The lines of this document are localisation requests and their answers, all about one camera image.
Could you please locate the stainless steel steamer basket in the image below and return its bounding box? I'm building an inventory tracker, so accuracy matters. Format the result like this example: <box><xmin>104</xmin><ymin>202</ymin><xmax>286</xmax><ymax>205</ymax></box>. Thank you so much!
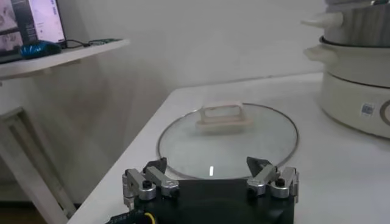
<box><xmin>300</xmin><ymin>0</ymin><xmax>390</xmax><ymax>48</ymax></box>

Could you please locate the cream electric cooker pot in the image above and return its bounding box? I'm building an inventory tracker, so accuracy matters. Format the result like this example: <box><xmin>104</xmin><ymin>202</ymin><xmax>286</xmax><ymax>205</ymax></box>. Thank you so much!
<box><xmin>303</xmin><ymin>36</ymin><xmax>390</xmax><ymax>140</ymax></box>

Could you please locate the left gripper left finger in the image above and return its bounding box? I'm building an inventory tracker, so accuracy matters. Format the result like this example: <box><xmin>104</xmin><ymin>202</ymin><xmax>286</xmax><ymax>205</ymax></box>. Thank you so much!
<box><xmin>121</xmin><ymin>156</ymin><xmax>180</xmax><ymax>206</ymax></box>

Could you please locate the glass lid with cream handle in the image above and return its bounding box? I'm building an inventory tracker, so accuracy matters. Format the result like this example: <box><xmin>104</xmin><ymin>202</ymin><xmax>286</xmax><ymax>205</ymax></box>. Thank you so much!
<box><xmin>157</xmin><ymin>102</ymin><xmax>300</xmax><ymax>180</ymax></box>

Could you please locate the blue computer mouse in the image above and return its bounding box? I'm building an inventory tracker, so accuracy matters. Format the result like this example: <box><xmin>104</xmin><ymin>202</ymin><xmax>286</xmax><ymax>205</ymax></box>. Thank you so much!
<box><xmin>19</xmin><ymin>40</ymin><xmax>63</xmax><ymax>60</ymax></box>

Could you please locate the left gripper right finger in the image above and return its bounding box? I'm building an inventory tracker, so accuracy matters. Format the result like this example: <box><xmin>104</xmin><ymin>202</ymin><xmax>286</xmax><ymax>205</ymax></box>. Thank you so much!
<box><xmin>246</xmin><ymin>156</ymin><xmax>300</xmax><ymax>203</ymax></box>

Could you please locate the white side table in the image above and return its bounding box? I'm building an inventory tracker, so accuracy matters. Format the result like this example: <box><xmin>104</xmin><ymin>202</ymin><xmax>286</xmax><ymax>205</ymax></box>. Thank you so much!
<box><xmin>0</xmin><ymin>38</ymin><xmax>131</xmax><ymax>224</ymax></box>

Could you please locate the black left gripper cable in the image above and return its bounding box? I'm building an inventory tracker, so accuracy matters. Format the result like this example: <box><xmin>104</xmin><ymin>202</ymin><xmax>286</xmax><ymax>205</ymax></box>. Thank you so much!
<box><xmin>105</xmin><ymin>208</ymin><xmax>155</xmax><ymax>224</ymax></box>

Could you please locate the black laptop cable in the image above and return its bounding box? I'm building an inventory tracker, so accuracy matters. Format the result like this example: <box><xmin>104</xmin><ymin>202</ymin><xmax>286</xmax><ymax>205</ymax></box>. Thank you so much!
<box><xmin>64</xmin><ymin>38</ymin><xmax>92</xmax><ymax>49</ymax></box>

